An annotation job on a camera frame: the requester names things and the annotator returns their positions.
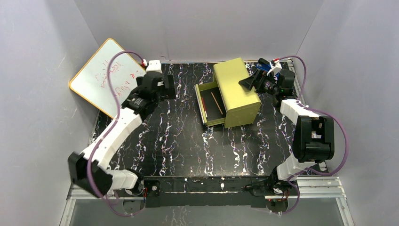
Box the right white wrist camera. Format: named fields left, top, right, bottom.
left=267, top=58, right=282, bottom=76

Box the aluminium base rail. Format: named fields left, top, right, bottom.
left=60, top=176, right=354, bottom=226

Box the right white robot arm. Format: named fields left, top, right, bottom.
left=239, top=69, right=335, bottom=192

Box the purple cable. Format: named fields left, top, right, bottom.
left=280, top=55, right=350, bottom=216
left=87, top=50, right=149, bottom=218

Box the whiteboard with yellow frame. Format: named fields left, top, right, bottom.
left=69, top=38, right=145, bottom=118

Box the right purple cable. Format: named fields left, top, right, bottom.
left=280, top=55, right=350, bottom=216

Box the green drawer cabinet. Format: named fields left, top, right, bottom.
left=194, top=58, right=261, bottom=128

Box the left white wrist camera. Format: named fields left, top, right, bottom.
left=142, top=59, right=162, bottom=73

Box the red and black makeup pen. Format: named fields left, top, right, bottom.
left=201, top=97, right=207, bottom=118

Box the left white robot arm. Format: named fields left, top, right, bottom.
left=68, top=71, right=176, bottom=198

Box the gold makeup pencil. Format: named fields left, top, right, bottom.
left=211, top=92, right=223, bottom=115

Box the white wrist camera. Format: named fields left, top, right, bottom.
left=142, top=59, right=162, bottom=73
left=267, top=58, right=282, bottom=76

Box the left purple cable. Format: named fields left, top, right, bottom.
left=87, top=50, right=149, bottom=218

